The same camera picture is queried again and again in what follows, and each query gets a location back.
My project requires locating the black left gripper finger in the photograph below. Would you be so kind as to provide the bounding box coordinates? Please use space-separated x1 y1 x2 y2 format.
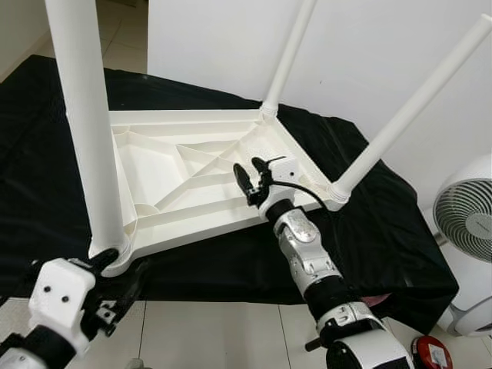
73 248 121 271

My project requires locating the white grey rounded appliance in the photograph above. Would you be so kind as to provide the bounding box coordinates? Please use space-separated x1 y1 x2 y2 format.
438 254 492 337

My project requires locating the white plastic table leg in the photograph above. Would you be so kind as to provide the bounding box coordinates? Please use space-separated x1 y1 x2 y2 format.
45 0 130 262
329 14 492 204
260 0 317 118

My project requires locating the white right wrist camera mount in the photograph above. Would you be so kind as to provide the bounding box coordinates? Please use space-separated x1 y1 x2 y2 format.
258 156 308 220

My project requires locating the red round cable reel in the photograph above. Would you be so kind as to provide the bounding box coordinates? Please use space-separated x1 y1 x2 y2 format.
411 334 454 369

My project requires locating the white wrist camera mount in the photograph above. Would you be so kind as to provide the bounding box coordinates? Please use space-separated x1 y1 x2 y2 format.
258 156 308 220
28 259 97 358

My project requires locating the white plastic children table top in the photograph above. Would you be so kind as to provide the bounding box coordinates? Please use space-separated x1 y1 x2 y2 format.
91 108 351 278

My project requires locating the pink fabric item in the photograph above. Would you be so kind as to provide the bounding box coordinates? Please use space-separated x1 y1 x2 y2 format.
361 292 389 307

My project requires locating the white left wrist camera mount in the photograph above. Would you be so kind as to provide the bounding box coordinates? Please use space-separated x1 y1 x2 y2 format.
28 259 97 358

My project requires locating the white round standing fan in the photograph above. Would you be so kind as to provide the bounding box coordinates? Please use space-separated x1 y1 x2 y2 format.
433 158 492 262

